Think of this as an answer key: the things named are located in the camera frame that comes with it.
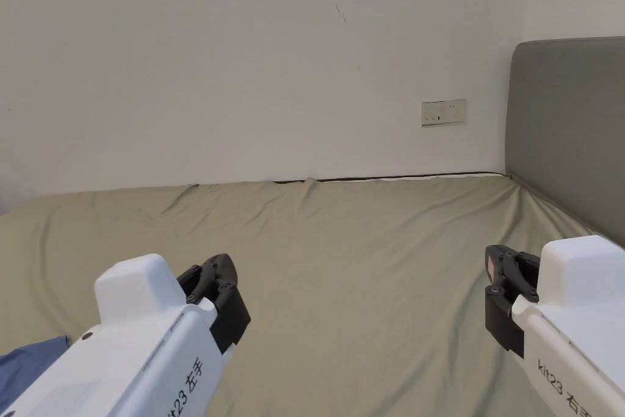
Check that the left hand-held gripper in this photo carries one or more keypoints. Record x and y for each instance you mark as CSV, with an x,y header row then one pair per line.
x,y
146,339

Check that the white wall socket plate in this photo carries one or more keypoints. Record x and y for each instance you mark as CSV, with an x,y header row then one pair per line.
x,y
443,112

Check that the bed with pale green sheet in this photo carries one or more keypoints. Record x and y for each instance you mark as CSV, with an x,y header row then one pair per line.
x,y
342,265

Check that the grey padded headboard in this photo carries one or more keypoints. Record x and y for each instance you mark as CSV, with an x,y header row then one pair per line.
x,y
566,133

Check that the dark blue shirt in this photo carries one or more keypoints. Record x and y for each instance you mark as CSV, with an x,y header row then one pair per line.
x,y
27,358

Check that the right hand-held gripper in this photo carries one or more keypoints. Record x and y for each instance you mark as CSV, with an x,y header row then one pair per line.
x,y
571,329

